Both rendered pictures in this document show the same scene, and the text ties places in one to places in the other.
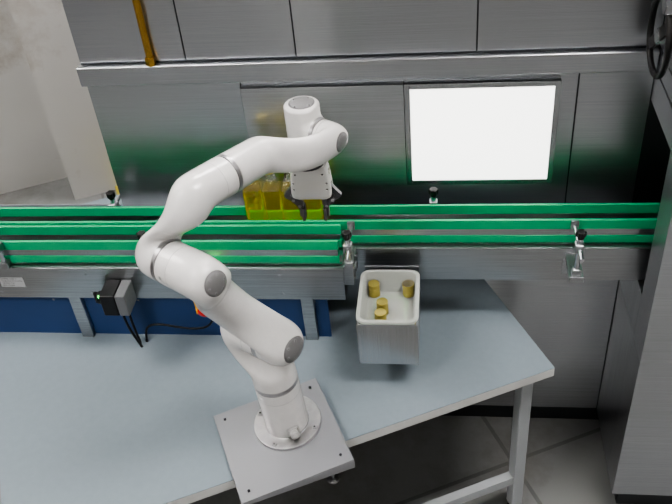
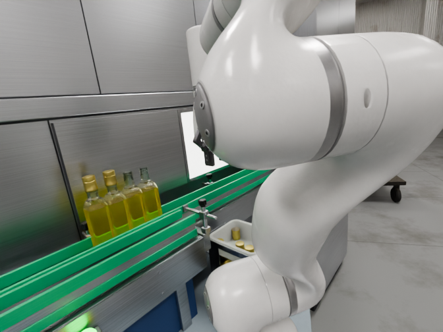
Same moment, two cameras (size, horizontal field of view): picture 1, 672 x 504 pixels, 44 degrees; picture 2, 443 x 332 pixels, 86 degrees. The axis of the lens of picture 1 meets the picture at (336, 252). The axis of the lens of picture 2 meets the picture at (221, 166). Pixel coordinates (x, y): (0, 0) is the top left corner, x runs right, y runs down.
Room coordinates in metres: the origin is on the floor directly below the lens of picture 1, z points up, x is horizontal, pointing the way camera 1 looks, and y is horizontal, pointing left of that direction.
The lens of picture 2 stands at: (1.35, 0.57, 1.49)
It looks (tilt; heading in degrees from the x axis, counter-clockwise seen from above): 14 degrees down; 304
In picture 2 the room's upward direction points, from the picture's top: 6 degrees counter-clockwise
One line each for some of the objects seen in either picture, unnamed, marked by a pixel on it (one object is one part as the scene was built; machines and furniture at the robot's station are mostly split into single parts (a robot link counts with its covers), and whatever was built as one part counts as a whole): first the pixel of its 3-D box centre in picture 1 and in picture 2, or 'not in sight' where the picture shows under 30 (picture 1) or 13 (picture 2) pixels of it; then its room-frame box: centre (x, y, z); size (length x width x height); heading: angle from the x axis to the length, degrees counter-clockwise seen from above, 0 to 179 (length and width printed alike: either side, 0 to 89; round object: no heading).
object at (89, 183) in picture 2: not in sight; (89, 183); (2.05, 0.22, 1.31); 0.04 x 0.04 x 0.04
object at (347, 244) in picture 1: (348, 243); (199, 214); (1.87, -0.04, 1.12); 0.17 x 0.03 x 0.12; 170
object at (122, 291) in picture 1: (117, 298); not in sight; (1.92, 0.67, 0.96); 0.08 x 0.08 x 0.08; 80
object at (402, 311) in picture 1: (389, 305); (244, 244); (1.76, -0.14, 0.97); 0.22 x 0.17 x 0.09; 170
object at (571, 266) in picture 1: (576, 257); not in sight; (1.76, -0.67, 1.07); 0.17 x 0.05 x 0.23; 170
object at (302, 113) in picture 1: (305, 127); (207, 57); (1.71, 0.04, 1.61); 0.09 x 0.08 x 0.13; 48
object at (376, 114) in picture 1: (399, 134); (177, 148); (2.11, -0.22, 1.32); 0.90 x 0.03 x 0.34; 80
